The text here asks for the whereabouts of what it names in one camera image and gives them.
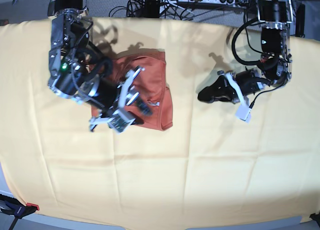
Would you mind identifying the black central post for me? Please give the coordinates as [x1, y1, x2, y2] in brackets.
[142, 0, 161, 19]

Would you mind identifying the black power adapter box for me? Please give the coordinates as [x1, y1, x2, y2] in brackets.
[244, 0, 258, 18]

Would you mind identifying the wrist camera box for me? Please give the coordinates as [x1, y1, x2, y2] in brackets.
[107, 108, 136, 134]
[235, 104, 252, 123]

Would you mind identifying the black clamp right corner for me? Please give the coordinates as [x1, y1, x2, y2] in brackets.
[309, 213, 320, 228]

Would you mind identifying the yellow table cloth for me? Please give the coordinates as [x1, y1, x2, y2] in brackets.
[0, 18, 320, 230]

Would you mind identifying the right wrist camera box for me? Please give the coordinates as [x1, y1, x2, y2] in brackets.
[107, 108, 136, 134]

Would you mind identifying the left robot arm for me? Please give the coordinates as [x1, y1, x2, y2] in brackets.
[197, 0, 293, 108]

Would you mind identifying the blue clamp with red tip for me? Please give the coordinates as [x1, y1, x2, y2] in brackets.
[0, 194, 40, 230]

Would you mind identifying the orange-red T-shirt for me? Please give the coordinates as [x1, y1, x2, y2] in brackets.
[90, 47, 174, 132]

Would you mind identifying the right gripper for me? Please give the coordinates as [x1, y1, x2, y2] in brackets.
[88, 66, 153, 132]

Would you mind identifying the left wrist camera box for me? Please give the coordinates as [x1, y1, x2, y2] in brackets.
[235, 104, 252, 123]

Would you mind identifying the black tower case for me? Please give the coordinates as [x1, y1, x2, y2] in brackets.
[295, 3, 306, 38]

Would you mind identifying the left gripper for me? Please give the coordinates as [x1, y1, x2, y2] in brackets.
[197, 68, 272, 106]

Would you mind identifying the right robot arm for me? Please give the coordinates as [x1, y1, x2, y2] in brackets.
[48, 0, 152, 133]

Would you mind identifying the red clamp at left edge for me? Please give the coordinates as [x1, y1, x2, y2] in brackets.
[0, 19, 9, 27]

